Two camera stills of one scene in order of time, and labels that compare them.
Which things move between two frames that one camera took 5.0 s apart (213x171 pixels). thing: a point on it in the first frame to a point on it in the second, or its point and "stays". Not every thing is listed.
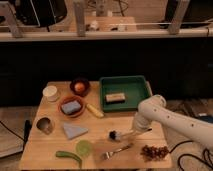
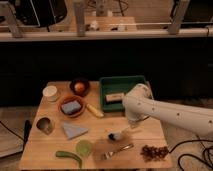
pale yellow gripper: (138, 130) to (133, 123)
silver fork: (109, 154) stays
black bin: (40, 13) stays
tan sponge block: (115, 98) stays
